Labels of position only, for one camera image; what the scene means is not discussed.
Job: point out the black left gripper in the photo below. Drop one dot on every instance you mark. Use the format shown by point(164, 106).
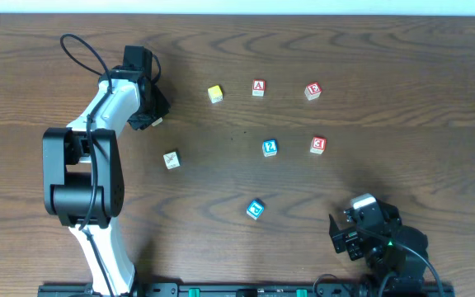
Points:
point(148, 116)

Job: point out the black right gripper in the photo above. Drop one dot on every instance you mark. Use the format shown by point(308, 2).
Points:
point(345, 238)

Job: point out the red letter I block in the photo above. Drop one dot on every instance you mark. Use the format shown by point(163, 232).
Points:
point(157, 122)

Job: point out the red letter A block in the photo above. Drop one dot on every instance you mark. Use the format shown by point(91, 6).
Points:
point(258, 87)

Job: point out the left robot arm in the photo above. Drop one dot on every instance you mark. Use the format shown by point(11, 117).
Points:
point(83, 178)

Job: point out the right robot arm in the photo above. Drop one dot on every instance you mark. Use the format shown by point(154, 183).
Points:
point(395, 253)

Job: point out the plain wooden picture block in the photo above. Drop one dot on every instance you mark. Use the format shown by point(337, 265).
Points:
point(171, 160)

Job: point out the yellow top block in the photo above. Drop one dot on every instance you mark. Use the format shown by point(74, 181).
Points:
point(215, 94)

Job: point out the blue tilted letter block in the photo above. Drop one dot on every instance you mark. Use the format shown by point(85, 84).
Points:
point(255, 209)

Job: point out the red number 3 block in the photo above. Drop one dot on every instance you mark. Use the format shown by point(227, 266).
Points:
point(318, 145)

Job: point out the blue question mark block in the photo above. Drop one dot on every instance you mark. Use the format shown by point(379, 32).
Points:
point(269, 148)

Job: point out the red letter E block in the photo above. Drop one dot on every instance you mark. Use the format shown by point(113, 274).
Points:
point(313, 91)

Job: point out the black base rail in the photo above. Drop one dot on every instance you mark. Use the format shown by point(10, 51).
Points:
point(175, 290)

